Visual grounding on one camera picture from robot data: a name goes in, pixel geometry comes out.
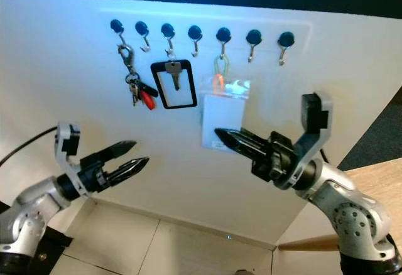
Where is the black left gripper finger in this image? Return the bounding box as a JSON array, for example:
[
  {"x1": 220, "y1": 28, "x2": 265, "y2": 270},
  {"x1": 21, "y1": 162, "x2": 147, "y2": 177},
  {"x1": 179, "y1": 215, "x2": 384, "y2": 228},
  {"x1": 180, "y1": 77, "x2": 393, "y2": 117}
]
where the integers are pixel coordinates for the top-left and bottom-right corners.
[
  {"x1": 99, "y1": 141, "x2": 137, "y2": 163},
  {"x1": 110, "y1": 158, "x2": 151, "y2": 186}
]

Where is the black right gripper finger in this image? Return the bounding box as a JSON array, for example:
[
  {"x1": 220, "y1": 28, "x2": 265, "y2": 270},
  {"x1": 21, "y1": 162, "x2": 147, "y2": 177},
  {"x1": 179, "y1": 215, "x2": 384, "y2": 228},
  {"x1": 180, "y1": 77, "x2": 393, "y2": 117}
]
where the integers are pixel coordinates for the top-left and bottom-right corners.
[
  {"x1": 215, "y1": 129, "x2": 272, "y2": 147},
  {"x1": 221, "y1": 138, "x2": 271, "y2": 161}
]

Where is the clear key pouch orange tag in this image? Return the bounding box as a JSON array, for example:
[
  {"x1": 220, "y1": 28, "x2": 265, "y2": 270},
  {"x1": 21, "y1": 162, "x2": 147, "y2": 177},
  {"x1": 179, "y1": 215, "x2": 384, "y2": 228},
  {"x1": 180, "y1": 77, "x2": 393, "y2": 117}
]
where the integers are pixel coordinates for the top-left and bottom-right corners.
[{"x1": 201, "y1": 74, "x2": 252, "y2": 151}]

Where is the black knob metal hook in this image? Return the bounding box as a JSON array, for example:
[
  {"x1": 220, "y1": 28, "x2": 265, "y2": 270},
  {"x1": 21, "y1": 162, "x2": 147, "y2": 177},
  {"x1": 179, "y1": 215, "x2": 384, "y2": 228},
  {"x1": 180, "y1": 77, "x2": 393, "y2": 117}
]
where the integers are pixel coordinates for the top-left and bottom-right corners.
[
  {"x1": 110, "y1": 19, "x2": 124, "y2": 50},
  {"x1": 216, "y1": 28, "x2": 232, "y2": 60},
  {"x1": 246, "y1": 30, "x2": 263, "y2": 63},
  {"x1": 161, "y1": 24, "x2": 176, "y2": 58},
  {"x1": 135, "y1": 22, "x2": 149, "y2": 53},
  {"x1": 278, "y1": 31, "x2": 295, "y2": 67},
  {"x1": 188, "y1": 26, "x2": 203, "y2": 58}
]

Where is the key bunch with red fob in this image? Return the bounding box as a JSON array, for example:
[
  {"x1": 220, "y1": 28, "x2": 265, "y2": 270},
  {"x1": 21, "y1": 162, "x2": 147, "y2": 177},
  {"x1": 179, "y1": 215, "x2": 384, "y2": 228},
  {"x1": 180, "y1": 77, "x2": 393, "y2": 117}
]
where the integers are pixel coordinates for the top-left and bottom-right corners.
[{"x1": 117, "y1": 44, "x2": 159, "y2": 111}]

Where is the wooden table leg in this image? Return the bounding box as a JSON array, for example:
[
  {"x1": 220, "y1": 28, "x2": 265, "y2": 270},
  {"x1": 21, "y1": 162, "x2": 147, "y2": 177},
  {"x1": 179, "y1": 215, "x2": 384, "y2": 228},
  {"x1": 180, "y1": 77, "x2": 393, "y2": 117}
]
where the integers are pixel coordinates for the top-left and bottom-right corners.
[{"x1": 278, "y1": 234, "x2": 343, "y2": 252}]

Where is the black carpet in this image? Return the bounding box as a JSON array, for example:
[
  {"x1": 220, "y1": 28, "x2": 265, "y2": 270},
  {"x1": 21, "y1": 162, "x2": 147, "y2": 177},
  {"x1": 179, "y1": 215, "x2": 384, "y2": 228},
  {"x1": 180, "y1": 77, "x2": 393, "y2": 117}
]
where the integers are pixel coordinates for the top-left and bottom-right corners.
[{"x1": 330, "y1": 102, "x2": 402, "y2": 172}]

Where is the silver key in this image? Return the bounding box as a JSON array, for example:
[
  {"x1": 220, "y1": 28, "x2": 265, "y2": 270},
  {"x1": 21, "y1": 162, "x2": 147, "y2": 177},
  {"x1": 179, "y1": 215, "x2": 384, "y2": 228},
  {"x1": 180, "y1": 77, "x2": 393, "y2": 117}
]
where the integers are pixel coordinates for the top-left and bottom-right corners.
[{"x1": 165, "y1": 62, "x2": 182, "y2": 91}]

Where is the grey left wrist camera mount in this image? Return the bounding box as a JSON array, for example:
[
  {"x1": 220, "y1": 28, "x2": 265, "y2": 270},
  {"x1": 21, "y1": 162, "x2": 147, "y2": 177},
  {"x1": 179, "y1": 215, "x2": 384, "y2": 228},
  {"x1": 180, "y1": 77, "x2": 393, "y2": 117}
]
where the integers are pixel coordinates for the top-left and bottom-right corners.
[{"x1": 55, "y1": 122, "x2": 92, "y2": 199}]

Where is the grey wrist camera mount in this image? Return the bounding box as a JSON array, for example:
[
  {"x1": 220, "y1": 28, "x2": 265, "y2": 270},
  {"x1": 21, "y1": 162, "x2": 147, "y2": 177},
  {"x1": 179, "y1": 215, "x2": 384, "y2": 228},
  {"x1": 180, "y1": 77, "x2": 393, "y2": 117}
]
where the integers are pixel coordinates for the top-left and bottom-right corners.
[
  {"x1": 292, "y1": 91, "x2": 334, "y2": 191},
  {"x1": 55, "y1": 122, "x2": 92, "y2": 199}
]

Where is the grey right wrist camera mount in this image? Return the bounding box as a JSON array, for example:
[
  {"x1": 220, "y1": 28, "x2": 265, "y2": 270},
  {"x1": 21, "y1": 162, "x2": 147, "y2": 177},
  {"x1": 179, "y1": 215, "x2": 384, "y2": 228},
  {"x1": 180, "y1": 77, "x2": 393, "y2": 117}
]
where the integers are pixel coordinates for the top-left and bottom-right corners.
[{"x1": 292, "y1": 91, "x2": 334, "y2": 191}]

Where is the black rectangular frame key tag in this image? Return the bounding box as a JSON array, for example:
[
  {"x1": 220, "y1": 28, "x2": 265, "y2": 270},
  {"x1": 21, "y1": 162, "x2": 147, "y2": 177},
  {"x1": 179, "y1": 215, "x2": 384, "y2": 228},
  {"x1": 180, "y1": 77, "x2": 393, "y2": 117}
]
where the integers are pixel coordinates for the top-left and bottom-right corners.
[{"x1": 151, "y1": 60, "x2": 197, "y2": 109}]

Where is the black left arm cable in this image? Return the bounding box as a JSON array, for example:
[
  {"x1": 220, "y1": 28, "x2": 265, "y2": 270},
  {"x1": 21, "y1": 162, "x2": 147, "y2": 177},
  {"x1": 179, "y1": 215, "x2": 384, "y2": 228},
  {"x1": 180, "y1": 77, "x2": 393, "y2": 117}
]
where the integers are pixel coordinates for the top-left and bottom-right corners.
[{"x1": 0, "y1": 126, "x2": 60, "y2": 166}]

